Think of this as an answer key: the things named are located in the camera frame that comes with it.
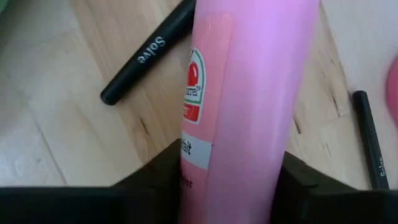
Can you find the black pen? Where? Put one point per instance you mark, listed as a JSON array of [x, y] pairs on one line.
[[146, 56], [370, 140]]

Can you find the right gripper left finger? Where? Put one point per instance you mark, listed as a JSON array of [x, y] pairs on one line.
[[93, 205]]

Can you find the pink scissors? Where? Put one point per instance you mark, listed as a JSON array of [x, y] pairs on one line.
[[394, 90]]

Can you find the pink paint bottle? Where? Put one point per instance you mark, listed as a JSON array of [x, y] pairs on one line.
[[255, 93]]

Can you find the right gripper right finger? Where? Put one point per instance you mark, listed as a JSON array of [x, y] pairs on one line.
[[326, 205]]

